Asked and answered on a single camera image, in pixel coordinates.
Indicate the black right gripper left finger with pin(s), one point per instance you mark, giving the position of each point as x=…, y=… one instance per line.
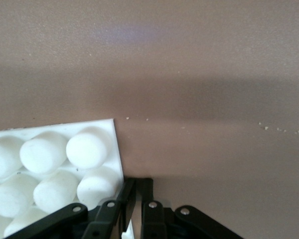
x=104, y=219

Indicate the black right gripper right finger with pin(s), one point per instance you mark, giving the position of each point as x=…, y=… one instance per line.
x=153, y=221

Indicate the white studded base plate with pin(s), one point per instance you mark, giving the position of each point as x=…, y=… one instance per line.
x=49, y=159

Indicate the brown table cover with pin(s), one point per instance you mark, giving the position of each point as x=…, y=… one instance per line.
x=189, y=74

